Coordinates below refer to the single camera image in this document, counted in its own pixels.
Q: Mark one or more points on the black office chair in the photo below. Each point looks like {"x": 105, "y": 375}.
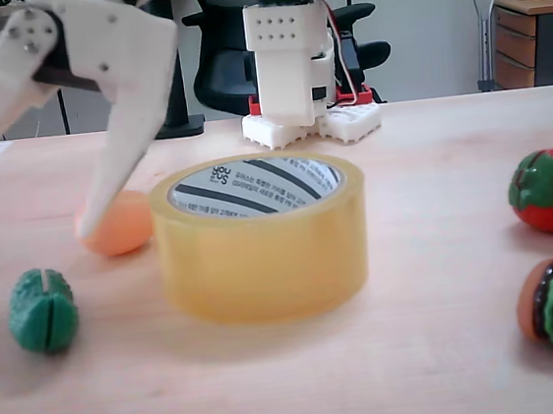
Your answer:
{"x": 223, "y": 74}

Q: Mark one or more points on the grey metal crutch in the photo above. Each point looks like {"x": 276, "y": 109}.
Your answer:
{"x": 484, "y": 22}

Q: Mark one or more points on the beige toy egg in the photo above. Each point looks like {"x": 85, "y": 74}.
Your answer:
{"x": 125, "y": 228}

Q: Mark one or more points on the wooden drawer cabinet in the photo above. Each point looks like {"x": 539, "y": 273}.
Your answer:
{"x": 511, "y": 44}

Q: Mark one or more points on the yellowish packing tape roll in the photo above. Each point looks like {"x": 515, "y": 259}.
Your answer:
{"x": 263, "y": 267}

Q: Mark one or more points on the green toy cucumber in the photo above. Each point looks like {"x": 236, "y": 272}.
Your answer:
{"x": 36, "y": 316}

